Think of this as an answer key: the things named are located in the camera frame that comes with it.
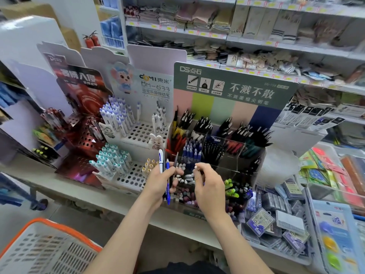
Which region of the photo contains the person's right hand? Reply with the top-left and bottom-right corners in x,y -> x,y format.
193,163 -> 229,219

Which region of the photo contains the person's left hand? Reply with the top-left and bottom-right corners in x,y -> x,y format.
142,165 -> 179,208

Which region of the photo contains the person's right forearm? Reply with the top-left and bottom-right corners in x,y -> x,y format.
203,208 -> 247,267

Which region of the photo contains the person's left forearm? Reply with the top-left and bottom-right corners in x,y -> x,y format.
82,194 -> 163,274

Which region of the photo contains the pile of small eraser caps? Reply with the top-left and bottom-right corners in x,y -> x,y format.
171,162 -> 206,209

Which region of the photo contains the group of yellow-capped pens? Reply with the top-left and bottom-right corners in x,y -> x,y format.
142,158 -> 159,178

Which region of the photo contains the group of red pens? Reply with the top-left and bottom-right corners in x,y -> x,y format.
168,133 -> 186,158

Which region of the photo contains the group of blue gel pens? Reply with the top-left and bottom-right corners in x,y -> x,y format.
182,139 -> 205,163

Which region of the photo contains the group of green highlighters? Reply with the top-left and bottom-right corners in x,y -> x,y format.
223,178 -> 239,198

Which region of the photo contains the group of black gel pens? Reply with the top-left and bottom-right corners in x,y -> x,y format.
204,139 -> 227,166

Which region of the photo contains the clear acrylic pen organizer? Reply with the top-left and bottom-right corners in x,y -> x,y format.
168,129 -> 266,217

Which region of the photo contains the group of grey-capped white pens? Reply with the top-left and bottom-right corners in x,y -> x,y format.
151,100 -> 168,135

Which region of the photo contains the row of black fountain pens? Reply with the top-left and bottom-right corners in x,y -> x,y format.
173,105 -> 273,148

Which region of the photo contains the group of teal-capped white pens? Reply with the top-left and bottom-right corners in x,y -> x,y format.
88,143 -> 133,181

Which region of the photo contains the white cartoon pen display stand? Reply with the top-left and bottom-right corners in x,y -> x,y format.
81,44 -> 188,194

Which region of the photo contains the group of blue-capped white pens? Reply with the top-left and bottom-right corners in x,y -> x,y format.
99,95 -> 136,138

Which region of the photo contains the white cat paper cutout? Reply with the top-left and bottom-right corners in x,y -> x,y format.
98,123 -> 112,140

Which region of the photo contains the pile of clear refill boxes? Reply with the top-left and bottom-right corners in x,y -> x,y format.
241,178 -> 311,256

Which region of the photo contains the person's black clothing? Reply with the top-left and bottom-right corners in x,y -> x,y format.
139,261 -> 230,274

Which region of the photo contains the green header pen display stand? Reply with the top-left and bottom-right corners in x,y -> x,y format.
167,61 -> 298,223

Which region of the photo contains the red cardboard pen display stand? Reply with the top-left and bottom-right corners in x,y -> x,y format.
36,41 -> 113,189

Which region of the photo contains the row of colourful stationery packets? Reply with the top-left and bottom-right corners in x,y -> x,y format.
299,147 -> 365,203

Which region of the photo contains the group of yellow-green markers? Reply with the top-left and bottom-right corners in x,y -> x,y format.
32,125 -> 62,163

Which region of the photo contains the group of pens with clips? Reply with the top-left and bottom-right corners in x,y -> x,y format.
41,108 -> 68,130

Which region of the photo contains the row of black-white packets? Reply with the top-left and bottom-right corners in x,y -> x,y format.
276,100 -> 347,130

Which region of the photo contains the orange shopping basket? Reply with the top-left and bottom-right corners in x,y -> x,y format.
0,217 -> 103,274

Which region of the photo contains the blue correction tape blister pack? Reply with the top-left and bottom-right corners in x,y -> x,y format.
309,198 -> 364,274

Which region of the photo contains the blue wheeled cart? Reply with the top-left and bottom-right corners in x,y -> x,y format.
0,172 -> 49,212

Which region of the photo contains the stack of blue cloths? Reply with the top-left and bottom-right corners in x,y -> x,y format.
100,0 -> 126,49

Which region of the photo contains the small brown cardboard box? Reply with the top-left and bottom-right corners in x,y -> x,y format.
60,26 -> 83,52

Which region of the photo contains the white display board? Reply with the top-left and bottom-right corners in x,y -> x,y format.
0,15 -> 75,160

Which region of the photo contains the white metal shelf unit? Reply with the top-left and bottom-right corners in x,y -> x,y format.
94,0 -> 365,146

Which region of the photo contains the large brown cardboard box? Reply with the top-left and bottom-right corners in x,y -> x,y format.
0,3 -> 61,29

